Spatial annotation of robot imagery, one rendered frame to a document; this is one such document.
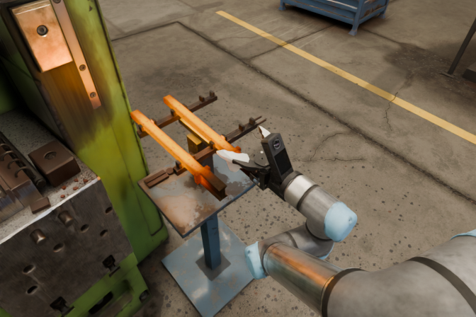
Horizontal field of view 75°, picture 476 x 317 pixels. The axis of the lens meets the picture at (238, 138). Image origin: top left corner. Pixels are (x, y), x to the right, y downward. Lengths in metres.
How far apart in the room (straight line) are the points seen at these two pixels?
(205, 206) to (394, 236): 1.28
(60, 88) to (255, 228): 1.29
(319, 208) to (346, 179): 1.56
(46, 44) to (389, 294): 0.92
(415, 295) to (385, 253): 1.60
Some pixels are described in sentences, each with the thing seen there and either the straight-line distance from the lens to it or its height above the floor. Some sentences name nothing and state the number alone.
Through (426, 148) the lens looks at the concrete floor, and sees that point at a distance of 2.71.
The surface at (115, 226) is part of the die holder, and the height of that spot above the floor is 0.68.
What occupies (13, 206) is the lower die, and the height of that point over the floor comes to 0.94.
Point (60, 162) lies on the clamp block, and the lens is 1.02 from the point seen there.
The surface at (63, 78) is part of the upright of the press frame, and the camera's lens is 1.06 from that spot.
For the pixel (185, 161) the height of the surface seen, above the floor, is 0.99.
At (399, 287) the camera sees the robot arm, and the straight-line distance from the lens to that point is 0.41.
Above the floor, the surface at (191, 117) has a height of 0.99.
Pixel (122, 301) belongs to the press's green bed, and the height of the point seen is 0.16.
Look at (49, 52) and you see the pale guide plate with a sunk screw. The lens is 1.00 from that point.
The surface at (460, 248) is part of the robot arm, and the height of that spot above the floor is 1.29.
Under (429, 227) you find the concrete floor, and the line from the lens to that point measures 2.22.
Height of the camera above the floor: 1.63
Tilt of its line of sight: 43 degrees down
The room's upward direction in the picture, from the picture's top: straight up
